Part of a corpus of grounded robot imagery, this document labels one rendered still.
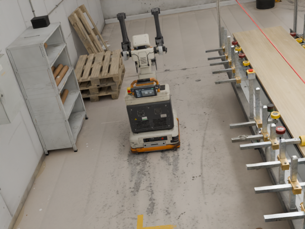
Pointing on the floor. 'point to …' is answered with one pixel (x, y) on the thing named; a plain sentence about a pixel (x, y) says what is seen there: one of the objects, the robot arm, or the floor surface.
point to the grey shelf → (66, 84)
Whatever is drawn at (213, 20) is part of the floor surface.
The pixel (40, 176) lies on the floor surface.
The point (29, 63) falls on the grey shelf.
